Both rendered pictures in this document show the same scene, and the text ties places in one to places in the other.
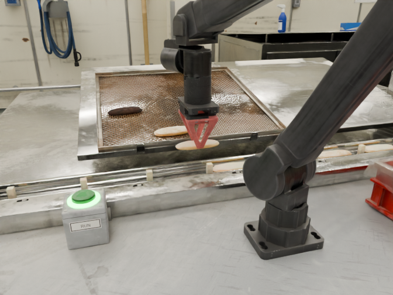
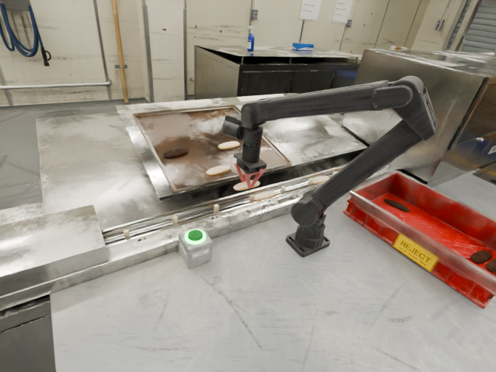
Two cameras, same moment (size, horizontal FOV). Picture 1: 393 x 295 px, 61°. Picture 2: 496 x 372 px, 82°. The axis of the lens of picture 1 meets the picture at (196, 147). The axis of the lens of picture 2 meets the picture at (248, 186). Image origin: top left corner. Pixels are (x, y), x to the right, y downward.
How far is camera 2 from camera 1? 0.37 m
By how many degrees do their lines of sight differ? 21
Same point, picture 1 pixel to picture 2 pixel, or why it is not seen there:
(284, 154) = (319, 203)
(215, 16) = (276, 116)
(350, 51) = (364, 159)
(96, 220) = (207, 249)
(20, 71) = not seen: outside the picture
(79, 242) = (195, 263)
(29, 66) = not seen: outside the picture
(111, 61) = (83, 61)
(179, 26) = (247, 116)
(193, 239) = (260, 249)
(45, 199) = (157, 237)
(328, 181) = not seen: hidden behind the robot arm
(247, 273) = (297, 266)
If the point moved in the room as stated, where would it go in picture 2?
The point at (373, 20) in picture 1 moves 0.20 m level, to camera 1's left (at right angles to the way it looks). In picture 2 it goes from (379, 148) to (298, 152)
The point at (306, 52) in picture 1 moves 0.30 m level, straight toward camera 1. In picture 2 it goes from (271, 72) to (273, 79)
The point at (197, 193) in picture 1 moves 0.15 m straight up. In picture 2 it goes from (252, 218) to (258, 179)
